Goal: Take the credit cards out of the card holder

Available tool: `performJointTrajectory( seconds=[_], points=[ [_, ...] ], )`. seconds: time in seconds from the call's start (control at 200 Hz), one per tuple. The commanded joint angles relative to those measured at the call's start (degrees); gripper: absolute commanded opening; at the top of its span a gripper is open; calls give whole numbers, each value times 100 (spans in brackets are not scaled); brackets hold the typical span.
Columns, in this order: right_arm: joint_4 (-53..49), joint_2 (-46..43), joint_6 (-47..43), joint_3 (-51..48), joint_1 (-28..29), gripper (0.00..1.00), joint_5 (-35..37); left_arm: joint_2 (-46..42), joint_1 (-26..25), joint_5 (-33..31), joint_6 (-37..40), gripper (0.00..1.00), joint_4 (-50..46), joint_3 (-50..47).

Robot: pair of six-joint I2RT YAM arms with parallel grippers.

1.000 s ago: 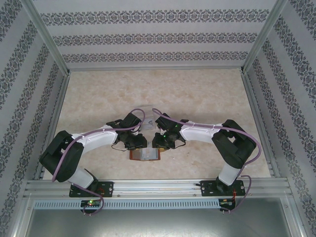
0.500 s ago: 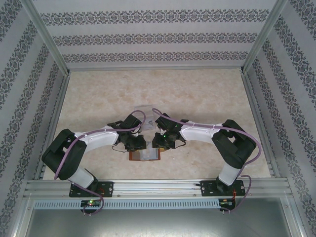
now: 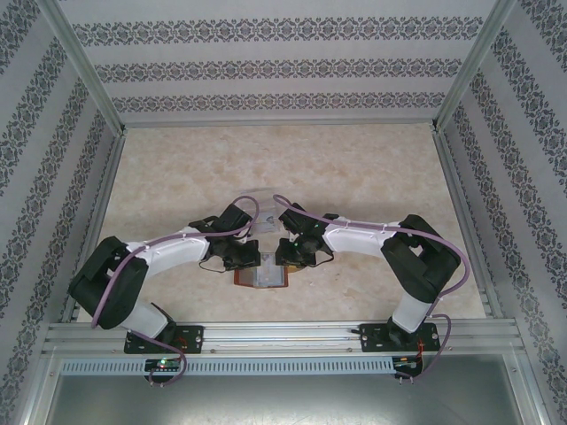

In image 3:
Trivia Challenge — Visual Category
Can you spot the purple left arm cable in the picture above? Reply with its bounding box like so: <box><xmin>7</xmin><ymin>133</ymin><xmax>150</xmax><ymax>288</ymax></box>
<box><xmin>90</xmin><ymin>196</ymin><xmax>262</xmax><ymax>385</ymax></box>

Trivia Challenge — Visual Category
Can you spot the circuit board with green light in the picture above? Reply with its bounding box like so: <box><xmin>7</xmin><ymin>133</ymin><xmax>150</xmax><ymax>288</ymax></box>
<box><xmin>144</xmin><ymin>357</ymin><xmax>183</xmax><ymax>372</ymax></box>

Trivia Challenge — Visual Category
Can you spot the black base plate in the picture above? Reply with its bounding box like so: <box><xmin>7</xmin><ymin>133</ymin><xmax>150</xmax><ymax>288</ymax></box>
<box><xmin>124</xmin><ymin>325</ymin><xmax>206</xmax><ymax>355</ymax></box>
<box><xmin>361</xmin><ymin>322</ymin><xmax>440</xmax><ymax>354</ymax></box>

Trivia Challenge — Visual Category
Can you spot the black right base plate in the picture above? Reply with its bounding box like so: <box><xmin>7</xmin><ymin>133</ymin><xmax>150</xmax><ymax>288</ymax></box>
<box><xmin>361</xmin><ymin>322</ymin><xmax>440</xmax><ymax>354</ymax></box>

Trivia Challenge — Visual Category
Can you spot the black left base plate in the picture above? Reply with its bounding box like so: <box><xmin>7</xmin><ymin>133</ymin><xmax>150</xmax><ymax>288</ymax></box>
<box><xmin>124</xmin><ymin>325</ymin><xmax>206</xmax><ymax>355</ymax></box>

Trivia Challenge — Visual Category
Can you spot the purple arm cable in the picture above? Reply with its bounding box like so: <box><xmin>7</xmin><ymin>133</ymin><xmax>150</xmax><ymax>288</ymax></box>
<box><xmin>272</xmin><ymin>193</ymin><xmax>470</xmax><ymax>385</ymax></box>
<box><xmin>90</xmin><ymin>196</ymin><xmax>262</xmax><ymax>385</ymax></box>

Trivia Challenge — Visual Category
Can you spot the clear plastic card sleeve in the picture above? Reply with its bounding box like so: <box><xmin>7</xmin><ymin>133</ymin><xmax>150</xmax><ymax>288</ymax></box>
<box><xmin>241</xmin><ymin>188</ymin><xmax>284</xmax><ymax>235</ymax></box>

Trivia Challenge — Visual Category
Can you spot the grey metal sheet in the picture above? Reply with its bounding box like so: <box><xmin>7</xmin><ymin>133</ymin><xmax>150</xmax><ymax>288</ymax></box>
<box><xmin>43</xmin><ymin>375</ymin><xmax>540</xmax><ymax>425</ymax></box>

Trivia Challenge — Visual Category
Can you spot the slotted grey cable duct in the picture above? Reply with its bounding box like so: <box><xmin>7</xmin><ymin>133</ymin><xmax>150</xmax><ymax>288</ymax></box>
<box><xmin>59</xmin><ymin>357</ymin><xmax>396</xmax><ymax>375</ymax></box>

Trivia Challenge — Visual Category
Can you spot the aluminium frame post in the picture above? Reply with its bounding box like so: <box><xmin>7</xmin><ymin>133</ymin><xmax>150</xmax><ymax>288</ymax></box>
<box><xmin>17</xmin><ymin>349</ymin><xmax>61</xmax><ymax>425</ymax></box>
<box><xmin>34</xmin><ymin>0</ymin><xmax>128</xmax><ymax>134</ymax></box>
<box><xmin>431</xmin><ymin>0</ymin><xmax>519</xmax><ymax>134</ymax></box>
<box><xmin>509</xmin><ymin>352</ymin><xmax>555</xmax><ymax>425</ymax></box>

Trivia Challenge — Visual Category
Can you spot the aluminium mounting rail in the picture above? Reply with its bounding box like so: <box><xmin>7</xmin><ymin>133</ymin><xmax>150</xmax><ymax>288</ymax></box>
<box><xmin>42</xmin><ymin>321</ymin><xmax>520</xmax><ymax>355</ymax></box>

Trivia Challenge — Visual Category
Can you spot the aluminium table side rail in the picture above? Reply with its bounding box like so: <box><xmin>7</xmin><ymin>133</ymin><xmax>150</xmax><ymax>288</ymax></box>
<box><xmin>431</xmin><ymin>130</ymin><xmax>504</xmax><ymax>320</ymax></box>
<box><xmin>59</xmin><ymin>130</ymin><xmax>128</xmax><ymax>324</ymax></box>

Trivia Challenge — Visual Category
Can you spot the brown leather card holder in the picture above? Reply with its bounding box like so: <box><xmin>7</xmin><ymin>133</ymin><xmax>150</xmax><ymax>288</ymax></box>
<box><xmin>233</xmin><ymin>251</ymin><xmax>307</xmax><ymax>289</ymax></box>

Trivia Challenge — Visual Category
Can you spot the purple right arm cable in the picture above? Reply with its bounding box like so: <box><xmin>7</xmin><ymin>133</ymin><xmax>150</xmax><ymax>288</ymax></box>
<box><xmin>272</xmin><ymin>193</ymin><xmax>470</xmax><ymax>385</ymax></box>

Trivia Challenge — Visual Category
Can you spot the silver printed credit card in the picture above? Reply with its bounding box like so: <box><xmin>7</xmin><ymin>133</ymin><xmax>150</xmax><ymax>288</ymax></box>
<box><xmin>255</xmin><ymin>252</ymin><xmax>287</xmax><ymax>287</ymax></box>
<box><xmin>258</xmin><ymin>211</ymin><xmax>281</xmax><ymax>235</ymax></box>

